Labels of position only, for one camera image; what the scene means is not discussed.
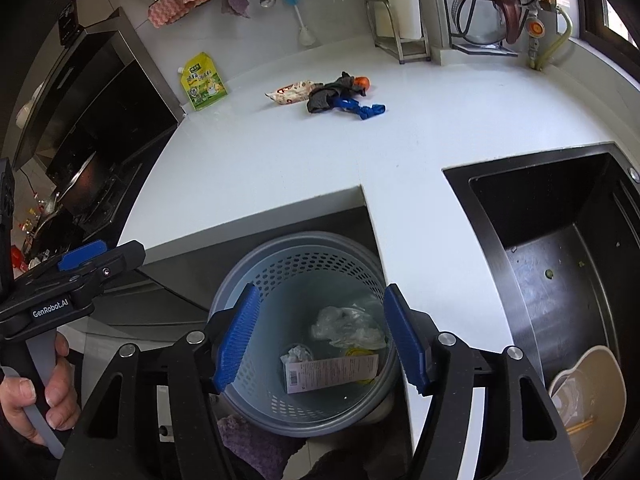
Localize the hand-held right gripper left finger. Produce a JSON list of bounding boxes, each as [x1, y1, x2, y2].
[[56, 282, 262, 480]]

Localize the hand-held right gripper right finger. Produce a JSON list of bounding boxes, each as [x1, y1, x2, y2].
[[383, 282, 583, 480]]

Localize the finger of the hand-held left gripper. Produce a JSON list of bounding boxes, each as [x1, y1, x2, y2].
[[75, 239, 147, 291], [56, 240, 110, 272]]

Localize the white tissue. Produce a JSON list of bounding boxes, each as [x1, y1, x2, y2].
[[280, 344, 315, 365]]

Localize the clear plastic bag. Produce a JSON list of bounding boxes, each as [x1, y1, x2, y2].
[[310, 305, 388, 351]]

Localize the grey perforated waste basket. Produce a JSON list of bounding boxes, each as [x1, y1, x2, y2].
[[207, 231, 401, 438]]

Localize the pink paper receipt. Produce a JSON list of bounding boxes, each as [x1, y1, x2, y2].
[[284, 354, 381, 395]]

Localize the person's left hand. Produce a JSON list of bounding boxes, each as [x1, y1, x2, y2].
[[0, 332, 83, 443]]

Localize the cluster of condiment bottles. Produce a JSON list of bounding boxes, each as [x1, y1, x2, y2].
[[10, 200, 58, 271]]

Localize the black wok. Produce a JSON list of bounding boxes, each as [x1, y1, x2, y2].
[[50, 152, 123, 216]]

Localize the purple towel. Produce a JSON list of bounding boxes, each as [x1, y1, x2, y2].
[[217, 412, 306, 480]]

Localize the black range hood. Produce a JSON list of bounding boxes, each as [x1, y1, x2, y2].
[[12, 7, 183, 176]]

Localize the black kitchen sink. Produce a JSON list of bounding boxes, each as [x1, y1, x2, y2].
[[442, 142, 640, 480]]

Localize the cream bowl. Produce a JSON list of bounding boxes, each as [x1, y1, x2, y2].
[[548, 345, 627, 478]]

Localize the yellow green spout pouch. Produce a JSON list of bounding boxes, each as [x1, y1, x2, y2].
[[177, 51, 229, 112]]

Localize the wooden chopsticks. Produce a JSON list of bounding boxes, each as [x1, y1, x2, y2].
[[564, 414, 598, 435]]

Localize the brown white snack wrapper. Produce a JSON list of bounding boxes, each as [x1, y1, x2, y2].
[[264, 80, 316, 106]]

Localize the small black display device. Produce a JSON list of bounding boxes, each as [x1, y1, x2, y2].
[[56, 0, 82, 44]]

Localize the black cloth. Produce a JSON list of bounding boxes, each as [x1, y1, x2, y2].
[[306, 71, 368, 115]]

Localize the pink wavy sponge cloth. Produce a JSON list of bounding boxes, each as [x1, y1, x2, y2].
[[147, 0, 213, 29]]

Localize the blue white bottle brush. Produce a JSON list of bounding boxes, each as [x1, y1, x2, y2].
[[284, 0, 318, 48]]

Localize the metal cutting board rack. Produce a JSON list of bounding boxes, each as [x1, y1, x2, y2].
[[365, 0, 432, 64]]

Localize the steel pot lid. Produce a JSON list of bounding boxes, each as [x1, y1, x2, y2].
[[450, 0, 511, 46]]

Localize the gas valve with orange knob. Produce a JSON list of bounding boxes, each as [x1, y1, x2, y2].
[[522, 0, 556, 68]]

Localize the blue cord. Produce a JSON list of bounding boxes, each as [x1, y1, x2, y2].
[[334, 96, 387, 123]]

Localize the black wire lid rack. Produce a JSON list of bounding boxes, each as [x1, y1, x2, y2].
[[440, 0, 538, 56]]

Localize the yellow green gas hose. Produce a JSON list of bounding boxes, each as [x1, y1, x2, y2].
[[532, 5, 574, 71]]

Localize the window with dark frame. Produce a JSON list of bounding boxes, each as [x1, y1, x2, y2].
[[572, 0, 640, 61]]

